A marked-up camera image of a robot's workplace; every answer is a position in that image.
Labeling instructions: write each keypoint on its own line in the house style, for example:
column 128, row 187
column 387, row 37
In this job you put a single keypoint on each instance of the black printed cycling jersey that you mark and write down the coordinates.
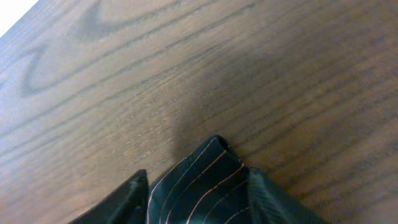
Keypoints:
column 208, row 186

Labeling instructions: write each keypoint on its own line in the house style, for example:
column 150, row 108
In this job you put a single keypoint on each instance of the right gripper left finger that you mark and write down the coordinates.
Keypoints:
column 126, row 204

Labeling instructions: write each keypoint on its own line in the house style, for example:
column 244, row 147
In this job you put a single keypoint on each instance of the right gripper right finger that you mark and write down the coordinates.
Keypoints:
column 271, row 204

